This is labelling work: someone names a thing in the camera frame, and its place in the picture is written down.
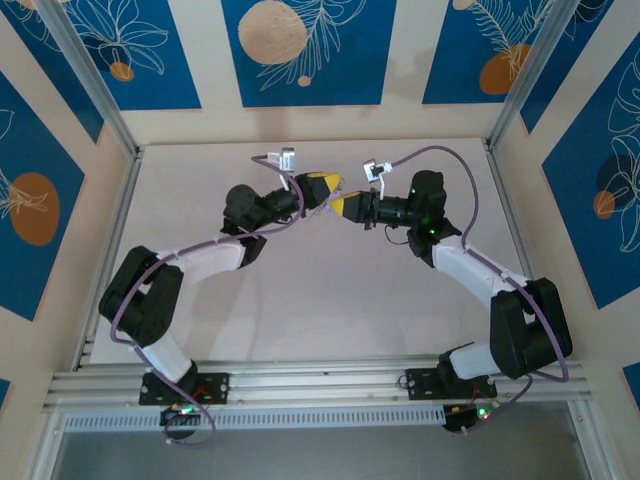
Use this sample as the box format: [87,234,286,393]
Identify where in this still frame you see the grey slotted cable duct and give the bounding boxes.
[62,405,451,434]

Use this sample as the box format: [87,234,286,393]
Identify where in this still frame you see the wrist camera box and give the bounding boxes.
[267,146,299,191]
[362,158,394,199]

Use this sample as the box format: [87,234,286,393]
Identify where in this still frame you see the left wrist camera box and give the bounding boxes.
[267,146,299,191]

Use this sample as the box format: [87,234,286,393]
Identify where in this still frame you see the small controller board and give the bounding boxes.
[442,403,501,435]
[159,403,209,429]

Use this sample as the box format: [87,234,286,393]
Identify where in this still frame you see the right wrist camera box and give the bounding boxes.
[362,158,394,199]

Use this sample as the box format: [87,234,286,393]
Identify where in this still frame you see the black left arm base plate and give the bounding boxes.
[138,370,231,407]

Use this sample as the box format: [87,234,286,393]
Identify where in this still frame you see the aluminium side rail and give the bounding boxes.
[72,145,146,372]
[482,139,561,359]

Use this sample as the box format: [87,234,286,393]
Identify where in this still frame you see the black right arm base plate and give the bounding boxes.
[403,367,499,401]

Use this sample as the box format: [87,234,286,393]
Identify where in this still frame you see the long aluminium frame rail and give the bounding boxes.
[42,355,594,415]

